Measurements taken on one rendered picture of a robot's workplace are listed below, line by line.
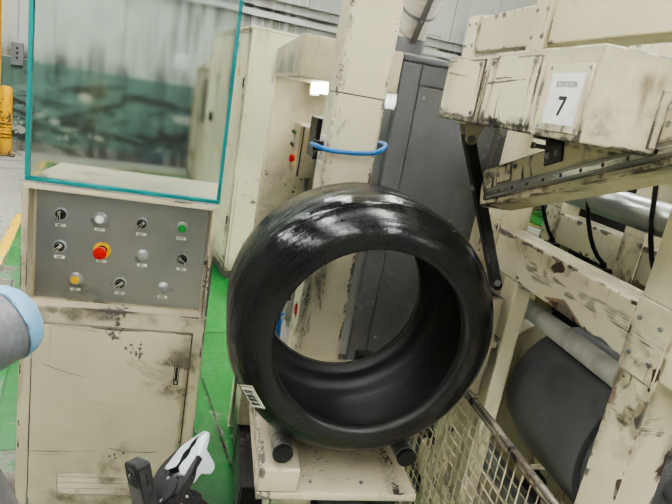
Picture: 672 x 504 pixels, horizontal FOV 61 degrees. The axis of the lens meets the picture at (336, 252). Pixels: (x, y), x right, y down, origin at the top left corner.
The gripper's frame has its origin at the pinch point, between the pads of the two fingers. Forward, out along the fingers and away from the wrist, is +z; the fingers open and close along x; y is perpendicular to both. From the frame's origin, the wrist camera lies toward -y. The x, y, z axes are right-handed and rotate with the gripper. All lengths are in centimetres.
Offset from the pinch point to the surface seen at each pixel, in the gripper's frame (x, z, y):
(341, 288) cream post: -9, 55, 18
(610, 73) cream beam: 67, 58, -24
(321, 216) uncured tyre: 16.4, 40.2, -17.4
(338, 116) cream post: 1, 77, -20
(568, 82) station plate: 60, 60, -23
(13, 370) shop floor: -235, 24, 47
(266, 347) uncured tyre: 6.1, 18.8, -3.2
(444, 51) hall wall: -471, 990, 312
